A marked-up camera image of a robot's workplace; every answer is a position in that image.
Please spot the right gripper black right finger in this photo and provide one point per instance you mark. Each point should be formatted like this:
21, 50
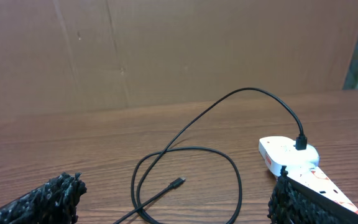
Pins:
292, 202

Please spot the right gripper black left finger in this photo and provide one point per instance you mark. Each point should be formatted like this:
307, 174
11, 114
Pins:
52, 203

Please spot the white power strip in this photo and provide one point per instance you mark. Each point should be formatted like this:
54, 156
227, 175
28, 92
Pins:
315, 179

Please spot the brown cardboard backdrop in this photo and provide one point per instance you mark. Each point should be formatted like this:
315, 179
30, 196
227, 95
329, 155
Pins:
69, 56

